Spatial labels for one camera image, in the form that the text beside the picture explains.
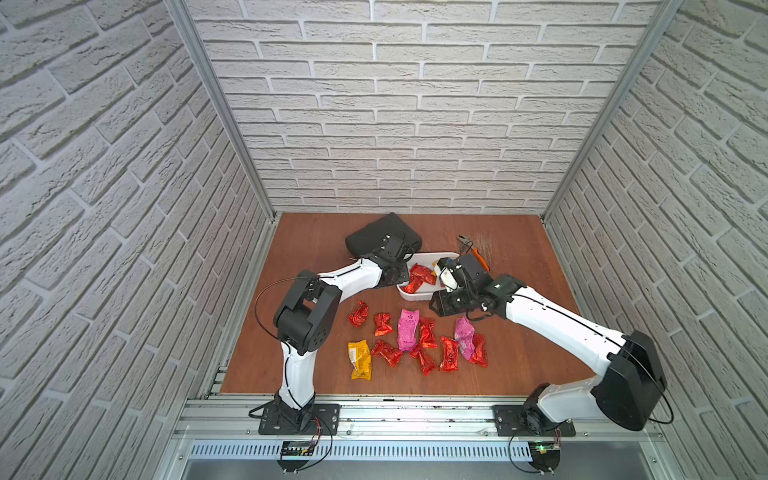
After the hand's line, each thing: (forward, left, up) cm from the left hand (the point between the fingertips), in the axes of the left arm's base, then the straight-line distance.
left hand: (406, 270), depth 97 cm
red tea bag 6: (-27, -20, -3) cm, 34 cm away
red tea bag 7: (-4, -2, -3) cm, 5 cm away
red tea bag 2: (-27, -12, -4) cm, 30 cm away
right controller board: (-50, -32, -5) cm, 60 cm away
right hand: (-16, -9, +7) cm, 19 cm away
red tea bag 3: (-15, +15, -4) cm, 21 cm away
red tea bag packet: (-26, +6, -3) cm, 27 cm away
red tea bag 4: (-16, +7, -3) cm, 18 cm away
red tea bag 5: (-20, -6, -4) cm, 21 cm away
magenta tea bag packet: (-19, 0, 0) cm, 19 cm away
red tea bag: (-30, -5, -2) cm, 30 cm away
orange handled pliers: (+10, -27, -3) cm, 29 cm away
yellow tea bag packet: (-28, +13, -2) cm, 31 cm away
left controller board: (-49, +29, -8) cm, 57 cm away
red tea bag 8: (+1, -6, -3) cm, 7 cm away
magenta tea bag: (-21, -16, -2) cm, 27 cm away
